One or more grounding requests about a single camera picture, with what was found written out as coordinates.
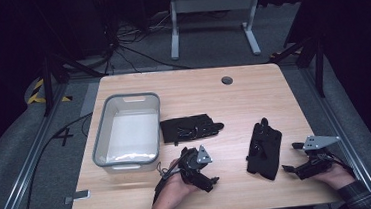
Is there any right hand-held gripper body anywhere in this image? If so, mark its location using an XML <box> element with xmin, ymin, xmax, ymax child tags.
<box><xmin>292</xmin><ymin>132</ymin><xmax>345</xmax><ymax>181</ymax></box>

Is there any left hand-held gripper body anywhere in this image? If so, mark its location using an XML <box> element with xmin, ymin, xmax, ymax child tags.
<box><xmin>176</xmin><ymin>144</ymin><xmax>215</xmax><ymax>195</ymax></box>

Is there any black glove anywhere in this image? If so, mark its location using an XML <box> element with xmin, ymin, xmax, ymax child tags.
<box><xmin>242</xmin><ymin>116</ymin><xmax>287</xmax><ymax>183</ymax></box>
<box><xmin>158</xmin><ymin>112</ymin><xmax>227</xmax><ymax>148</ymax></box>

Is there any white bin with gray rim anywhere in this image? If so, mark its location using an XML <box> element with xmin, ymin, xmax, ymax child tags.
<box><xmin>87</xmin><ymin>90</ymin><xmax>167</xmax><ymax>176</ymax></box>

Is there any person's right hand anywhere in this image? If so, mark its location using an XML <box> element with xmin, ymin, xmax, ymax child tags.
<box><xmin>312</xmin><ymin>161</ymin><xmax>357</xmax><ymax>193</ymax></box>

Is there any person's left hand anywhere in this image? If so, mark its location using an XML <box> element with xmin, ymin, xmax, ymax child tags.
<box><xmin>147</xmin><ymin>157</ymin><xmax>200</xmax><ymax>209</ymax></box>

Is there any black metal stand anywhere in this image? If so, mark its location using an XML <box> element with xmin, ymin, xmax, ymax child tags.
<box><xmin>38</xmin><ymin>49</ymin><xmax>109</xmax><ymax>118</ymax></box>
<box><xmin>268</xmin><ymin>35</ymin><xmax>328</xmax><ymax>103</ymax></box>

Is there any yellow black hazard tape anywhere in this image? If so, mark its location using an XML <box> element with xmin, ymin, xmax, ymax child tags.
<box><xmin>25</xmin><ymin>76</ymin><xmax>74</xmax><ymax>106</ymax></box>

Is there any right hand-held gripper cable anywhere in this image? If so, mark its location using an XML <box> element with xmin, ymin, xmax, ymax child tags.
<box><xmin>324</xmin><ymin>150</ymin><xmax>356</xmax><ymax>179</ymax></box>

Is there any aluminium floor rail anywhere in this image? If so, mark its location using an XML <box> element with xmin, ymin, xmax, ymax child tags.
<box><xmin>0</xmin><ymin>83</ymin><xmax>79</xmax><ymax>209</ymax></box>
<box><xmin>299</xmin><ymin>63</ymin><xmax>371</xmax><ymax>209</ymax></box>

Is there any gray table cable grommet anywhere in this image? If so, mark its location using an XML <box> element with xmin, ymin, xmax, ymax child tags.
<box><xmin>220</xmin><ymin>75</ymin><xmax>234</xmax><ymax>87</ymax></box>

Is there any small metal bracket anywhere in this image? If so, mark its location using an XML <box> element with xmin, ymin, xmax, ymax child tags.
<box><xmin>63</xmin><ymin>189</ymin><xmax>92</xmax><ymax>206</ymax></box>

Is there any bundle of floor cables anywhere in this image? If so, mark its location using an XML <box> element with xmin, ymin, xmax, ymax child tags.
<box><xmin>99</xmin><ymin>10</ymin><xmax>193</xmax><ymax>77</ymax></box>

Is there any black floor cable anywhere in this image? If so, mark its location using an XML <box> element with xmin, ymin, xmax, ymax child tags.
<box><xmin>13</xmin><ymin>111</ymin><xmax>101</xmax><ymax>209</ymax></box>

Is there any gray metal desk frame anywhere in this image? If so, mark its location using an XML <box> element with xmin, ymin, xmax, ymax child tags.
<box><xmin>165</xmin><ymin>0</ymin><xmax>267</xmax><ymax>62</ymax></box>

